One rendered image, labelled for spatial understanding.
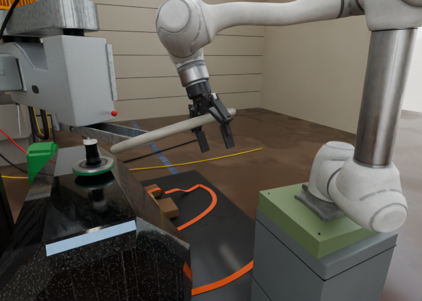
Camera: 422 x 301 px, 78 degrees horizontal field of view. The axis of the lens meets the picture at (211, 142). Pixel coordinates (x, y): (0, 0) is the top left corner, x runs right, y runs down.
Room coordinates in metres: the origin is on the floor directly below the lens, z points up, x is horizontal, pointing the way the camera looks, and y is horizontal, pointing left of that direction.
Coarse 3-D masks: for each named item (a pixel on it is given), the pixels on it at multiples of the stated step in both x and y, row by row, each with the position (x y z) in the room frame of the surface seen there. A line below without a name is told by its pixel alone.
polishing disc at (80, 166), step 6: (102, 156) 1.46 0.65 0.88; (78, 162) 1.37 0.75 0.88; (84, 162) 1.37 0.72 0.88; (102, 162) 1.37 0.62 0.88; (108, 162) 1.37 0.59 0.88; (78, 168) 1.28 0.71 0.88; (84, 168) 1.28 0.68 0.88; (90, 168) 1.28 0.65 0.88; (96, 168) 1.28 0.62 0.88; (102, 168) 1.29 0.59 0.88
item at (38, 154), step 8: (32, 128) 2.68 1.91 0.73; (40, 144) 2.59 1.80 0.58; (48, 144) 2.60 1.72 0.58; (56, 144) 2.65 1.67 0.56; (32, 152) 2.51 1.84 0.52; (40, 152) 2.52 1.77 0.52; (48, 152) 2.54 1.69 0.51; (32, 160) 2.47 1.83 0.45; (40, 160) 2.48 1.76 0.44; (32, 168) 2.44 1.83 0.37; (40, 168) 2.46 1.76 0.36; (32, 176) 2.42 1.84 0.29
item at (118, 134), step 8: (64, 128) 1.40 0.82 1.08; (72, 128) 1.33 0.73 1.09; (80, 128) 1.29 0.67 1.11; (88, 128) 1.24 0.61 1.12; (104, 128) 1.35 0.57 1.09; (112, 128) 1.31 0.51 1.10; (120, 128) 1.27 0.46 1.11; (128, 128) 1.23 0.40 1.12; (88, 136) 1.25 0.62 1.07; (96, 136) 1.20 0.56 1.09; (104, 136) 1.16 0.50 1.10; (112, 136) 1.12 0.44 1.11; (120, 136) 1.08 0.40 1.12; (128, 136) 1.22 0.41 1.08; (144, 144) 1.09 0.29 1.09
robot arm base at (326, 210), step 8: (304, 184) 1.06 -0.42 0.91; (304, 200) 0.94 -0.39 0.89; (312, 200) 0.91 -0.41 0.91; (320, 200) 0.89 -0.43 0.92; (312, 208) 0.90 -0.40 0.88; (320, 208) 0.88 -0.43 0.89; (328, 208) 0.87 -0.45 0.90; (336, 208) 0.87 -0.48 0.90; (320, 216) 0.85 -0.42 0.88; (328, 216) 0.84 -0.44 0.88; (336, 216) 0.86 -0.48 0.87
